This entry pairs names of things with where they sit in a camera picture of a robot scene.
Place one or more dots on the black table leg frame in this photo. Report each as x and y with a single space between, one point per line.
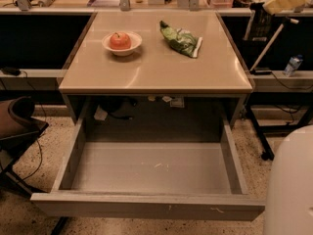
263 130

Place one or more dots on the small plastic bottle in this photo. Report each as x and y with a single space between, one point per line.
293 64

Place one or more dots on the red apple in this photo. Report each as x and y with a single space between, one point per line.
120 41

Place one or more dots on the black device on shelf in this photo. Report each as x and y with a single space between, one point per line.
11 71

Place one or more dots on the white ceramic bowl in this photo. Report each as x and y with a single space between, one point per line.
136 41

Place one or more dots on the dark brown chair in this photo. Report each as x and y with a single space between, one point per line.
18 131

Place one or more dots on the white stick with black base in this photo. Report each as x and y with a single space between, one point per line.
272 40

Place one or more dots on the beige cabinet with drawer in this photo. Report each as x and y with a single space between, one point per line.
155 69

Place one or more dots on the green chip bag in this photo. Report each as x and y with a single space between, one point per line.
180 40

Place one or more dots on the open grey drawer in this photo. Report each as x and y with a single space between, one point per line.
104 178

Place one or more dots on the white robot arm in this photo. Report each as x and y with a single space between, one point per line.
289 199

